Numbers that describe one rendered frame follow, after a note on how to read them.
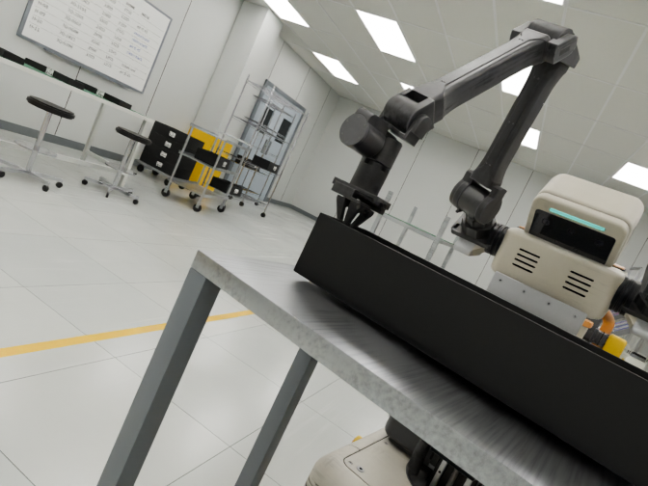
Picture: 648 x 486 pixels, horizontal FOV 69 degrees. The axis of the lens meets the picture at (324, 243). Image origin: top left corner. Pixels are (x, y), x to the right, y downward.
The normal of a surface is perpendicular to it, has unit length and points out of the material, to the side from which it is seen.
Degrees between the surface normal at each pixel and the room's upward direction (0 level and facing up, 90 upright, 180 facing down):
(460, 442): 90
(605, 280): 98
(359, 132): 88
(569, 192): 42
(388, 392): 90
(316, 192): 90
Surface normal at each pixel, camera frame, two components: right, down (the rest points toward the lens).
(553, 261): -0.58, 0.00
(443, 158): -0.37, -0.05
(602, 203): -0.04, -0.76
